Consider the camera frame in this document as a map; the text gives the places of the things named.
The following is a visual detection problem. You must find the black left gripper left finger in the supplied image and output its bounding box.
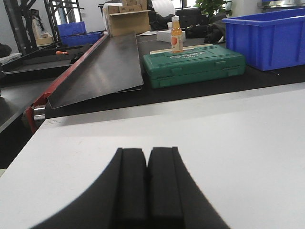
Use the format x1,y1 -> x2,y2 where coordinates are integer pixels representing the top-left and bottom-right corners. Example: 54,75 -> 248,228
35,148 -> 148,229

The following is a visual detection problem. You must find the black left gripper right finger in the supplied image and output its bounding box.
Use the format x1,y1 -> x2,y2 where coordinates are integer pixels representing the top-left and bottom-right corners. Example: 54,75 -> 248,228
148,147 -> 228,229

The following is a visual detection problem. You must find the beige plastic tray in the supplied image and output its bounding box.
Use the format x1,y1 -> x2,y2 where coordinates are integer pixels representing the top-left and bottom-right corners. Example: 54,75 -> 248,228
149,44 -> 213,54

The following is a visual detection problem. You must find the black metal chute panel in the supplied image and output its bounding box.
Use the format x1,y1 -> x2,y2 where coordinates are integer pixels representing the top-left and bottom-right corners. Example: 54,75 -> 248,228
48,33 -> 143,109

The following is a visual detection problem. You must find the green SATA tool case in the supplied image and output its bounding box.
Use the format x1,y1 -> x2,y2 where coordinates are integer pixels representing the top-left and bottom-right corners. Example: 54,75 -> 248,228
143,45 -> 246,88

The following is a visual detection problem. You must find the white rectangular box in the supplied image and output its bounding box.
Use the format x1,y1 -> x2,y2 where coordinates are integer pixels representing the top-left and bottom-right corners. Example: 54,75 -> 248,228
156,30 -> 186,44

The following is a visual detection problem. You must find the orange juice bottle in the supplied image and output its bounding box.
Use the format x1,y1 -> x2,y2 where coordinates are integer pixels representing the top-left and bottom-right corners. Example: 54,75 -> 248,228
171,16 -> 183,53

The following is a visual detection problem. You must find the blue crate far left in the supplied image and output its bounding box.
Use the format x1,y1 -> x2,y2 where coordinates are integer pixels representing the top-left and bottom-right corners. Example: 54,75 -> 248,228
58,21 -> 103,47

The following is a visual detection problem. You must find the open cardboard box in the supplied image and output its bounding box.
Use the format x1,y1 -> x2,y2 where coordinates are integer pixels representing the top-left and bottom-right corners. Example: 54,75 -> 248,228
108,10 -> 151,37

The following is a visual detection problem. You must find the large blue plastic bin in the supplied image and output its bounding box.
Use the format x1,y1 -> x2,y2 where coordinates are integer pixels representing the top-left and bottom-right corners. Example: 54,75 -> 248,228
222,8 -> 305,71

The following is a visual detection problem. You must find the green potted plant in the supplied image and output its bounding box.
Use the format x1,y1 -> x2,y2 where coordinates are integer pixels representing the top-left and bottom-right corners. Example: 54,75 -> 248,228
194,0 -> 233,18

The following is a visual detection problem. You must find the red conveyor side rail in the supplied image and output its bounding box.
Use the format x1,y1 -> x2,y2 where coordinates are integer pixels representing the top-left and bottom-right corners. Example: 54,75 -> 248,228
25,35 -> 109,134

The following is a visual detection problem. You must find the orange handled tool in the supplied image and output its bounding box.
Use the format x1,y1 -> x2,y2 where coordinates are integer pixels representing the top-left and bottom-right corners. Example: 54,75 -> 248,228
55,51 -> 69,55

